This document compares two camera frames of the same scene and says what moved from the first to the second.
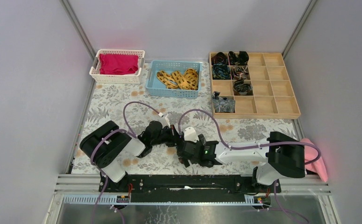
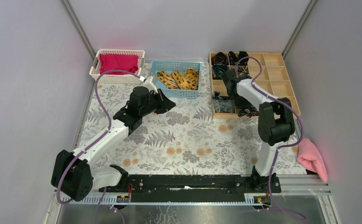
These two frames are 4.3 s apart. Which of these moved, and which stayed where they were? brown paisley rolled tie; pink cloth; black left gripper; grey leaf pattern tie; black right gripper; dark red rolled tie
Moved: black right gripper; black left gripper
Stayed: dark red rolled tie; brown paisley rolled tie; pink cloth; grey leaf pattern tie
